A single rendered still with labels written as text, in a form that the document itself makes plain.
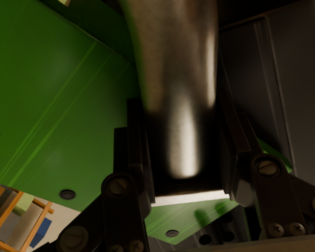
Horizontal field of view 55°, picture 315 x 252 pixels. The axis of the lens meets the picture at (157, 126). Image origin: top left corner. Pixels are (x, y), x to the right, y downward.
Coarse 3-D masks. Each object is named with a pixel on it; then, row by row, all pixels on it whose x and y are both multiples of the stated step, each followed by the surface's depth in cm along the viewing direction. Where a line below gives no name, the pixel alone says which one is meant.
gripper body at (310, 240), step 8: (256, 240) 8; (264, 240) 8; (272, 240) 8; (280, 240) 8; (288, 240) 8; (296, 240) 8; (304, 240) 8; (312, 240) 8; (192, 248) 8; (200, 248) 8; (208, 248) 8; (216, 248) 8; (224, 248) 8; (232, 248) 8; (240, 248) 8; (248, 248) 8; (256, 248) 8; (264, 248) 8; (272, 248) 8; (280, 248) 8; (288, 248) 8; (296, 248) 8; (304, 248) 8; (312, 248) 8
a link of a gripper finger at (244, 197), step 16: (224, 96) 13; (224, 112) 12; (240, 112) 13; (224, 128) 12; (240, 128) 11; (224, 144) 12; (240, 144) 11; (256, 144) 12; (224, 160) 12; (240, 160) 11; (224, 176) 12; (240, 176) 11; (224, 192) 13; (240, 192) 11; (304, 192) 10; (304, 208) 10
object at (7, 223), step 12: (0, 192) 570; (24, 192) 599; (12, 204) 557; (24, 204) 583; (36, 204) 652; (48, 204) 609; (12, 216) 554; (0, 228) 523; (12, 228) 538; (36, 228) 557; (0, 240) 509; (36, 240) 568
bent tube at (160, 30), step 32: (128, 0) 9; (160, 0) 8; (192, 0) 8; (160, 32) 9; (192, 32) 9; (160, 64) 10; (192, 64) 10; (160, 96) 11; (192, 96) 11; (160, 128) 12; (192, 128) 12; (160, 160) 13; (192, 160) 13; (160, 192) 14; (192, 192) 13
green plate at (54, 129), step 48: (0, 0) 11; (48, 0) 12; (96, 0) 19; (0, 48) 13; (48, 48) 13; (96, 48) 13; (0, 96) 14; (48, 96) 14; (96, 96) 14; (0, 144) 16; (48, 144) 16; (96, 144) 17; (48, 192) 19; (96, 192) 19
